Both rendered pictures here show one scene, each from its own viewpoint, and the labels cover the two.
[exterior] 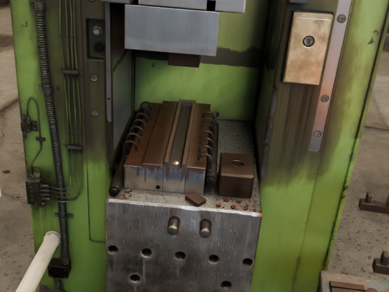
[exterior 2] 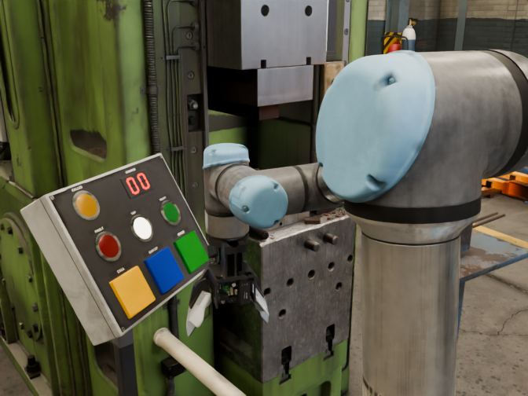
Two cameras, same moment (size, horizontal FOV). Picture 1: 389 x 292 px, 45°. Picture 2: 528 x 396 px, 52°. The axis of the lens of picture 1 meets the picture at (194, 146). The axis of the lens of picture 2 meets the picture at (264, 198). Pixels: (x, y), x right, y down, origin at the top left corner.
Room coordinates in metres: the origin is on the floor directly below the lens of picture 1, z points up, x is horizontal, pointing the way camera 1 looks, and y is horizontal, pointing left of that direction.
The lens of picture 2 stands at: (-0.05, 1.08, 1.49)
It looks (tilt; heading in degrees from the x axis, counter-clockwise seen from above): 18 degrees down; 319
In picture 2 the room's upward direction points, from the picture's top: straight up
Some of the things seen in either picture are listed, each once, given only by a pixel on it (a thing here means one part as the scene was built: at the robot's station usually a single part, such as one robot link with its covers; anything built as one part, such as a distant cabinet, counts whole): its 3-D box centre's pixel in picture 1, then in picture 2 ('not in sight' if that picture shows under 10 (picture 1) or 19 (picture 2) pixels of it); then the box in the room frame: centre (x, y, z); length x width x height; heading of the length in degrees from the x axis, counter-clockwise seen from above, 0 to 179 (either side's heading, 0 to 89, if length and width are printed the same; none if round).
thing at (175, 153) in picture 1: (182, 128); not in sight; (1.21, 0.04, 0.99); 0.42 x 0.05 x 0.01; 179
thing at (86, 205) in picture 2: not in sight; (86, 205); (0.86, 0.71, 1.16); 0.05 x 0.03 x 0.04; 89
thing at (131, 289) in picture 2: not in sight; (131, 291); (0.78, 0.67, 1.01); 0.07 x 0.05 x 0.07; 114
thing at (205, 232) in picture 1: (205, 229); (331, 239); (0.92, -0.04, 0.87); 0.04 x 0.03 x 0.03; 179
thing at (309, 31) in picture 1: (306, 48); (331, 89); (1.13, -0.25, 1.27); 0.09 x 0.02 x 0.17; 89
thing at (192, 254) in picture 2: not in sight; (190, 251); (0.86, 0.49, 1.01); 0.07 x 0.05 x 0.07; 114
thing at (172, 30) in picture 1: (179, 11); (238, 78); (1.21, 0.06, 1.32); 0.42 x 0.20 x 0.10; 179
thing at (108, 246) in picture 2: not in sight; (108, 246); (0.82, 0.69, 1.09); 0.05 x 0.03 x 0.04; 89
